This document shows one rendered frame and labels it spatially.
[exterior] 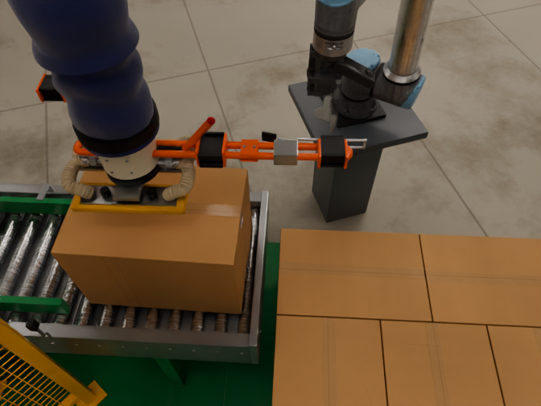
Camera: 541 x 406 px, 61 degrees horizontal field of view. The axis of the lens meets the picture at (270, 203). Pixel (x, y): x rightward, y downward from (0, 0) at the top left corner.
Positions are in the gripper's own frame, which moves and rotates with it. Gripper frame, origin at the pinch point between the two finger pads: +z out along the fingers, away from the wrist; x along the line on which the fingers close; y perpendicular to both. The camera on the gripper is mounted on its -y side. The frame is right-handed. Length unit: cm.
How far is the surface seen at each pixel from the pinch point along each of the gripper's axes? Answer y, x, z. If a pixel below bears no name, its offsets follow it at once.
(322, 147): 1.8, 1.1, 12.3
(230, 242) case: 29, 14, 44
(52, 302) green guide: 98, 25, 75
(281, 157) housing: 13.4, 3.7, 14.1
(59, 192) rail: 115, -29, 79
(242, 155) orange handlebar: 24.5, 3.6, 14.1
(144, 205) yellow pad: 53, 14, 25
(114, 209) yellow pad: 62, 16, 26
